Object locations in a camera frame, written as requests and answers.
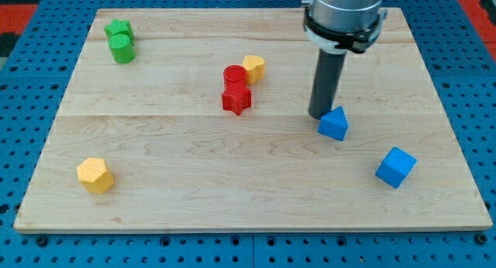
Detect yellow hexagon block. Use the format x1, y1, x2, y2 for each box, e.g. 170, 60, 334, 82
77, 157, 115, 194

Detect red star block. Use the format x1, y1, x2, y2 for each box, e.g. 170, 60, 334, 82
222, 84, 252, 115

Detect blue triangle block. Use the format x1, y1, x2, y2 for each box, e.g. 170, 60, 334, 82
318, 106, 349, 141

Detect yellow heart block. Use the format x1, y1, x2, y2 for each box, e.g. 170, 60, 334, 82
243, 55, 266, 84

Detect green cylinder block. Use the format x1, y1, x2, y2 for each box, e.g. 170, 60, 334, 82
108, 34, 135, 64

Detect red cylinder block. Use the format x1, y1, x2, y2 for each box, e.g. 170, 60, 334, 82
223, 65, 247, 88

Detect green star block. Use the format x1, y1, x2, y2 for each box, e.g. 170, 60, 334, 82
104, 19, 134, 43

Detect light wooden board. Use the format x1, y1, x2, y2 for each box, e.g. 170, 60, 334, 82
14, 8, 493, 234

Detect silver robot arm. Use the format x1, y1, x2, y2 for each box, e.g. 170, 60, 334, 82
301, 0, 387, 54

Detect blue cube block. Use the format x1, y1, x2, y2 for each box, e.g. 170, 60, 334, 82
375, 146, 417, 188

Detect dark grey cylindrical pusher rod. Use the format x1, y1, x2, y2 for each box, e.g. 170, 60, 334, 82
308, 50, 346, 119

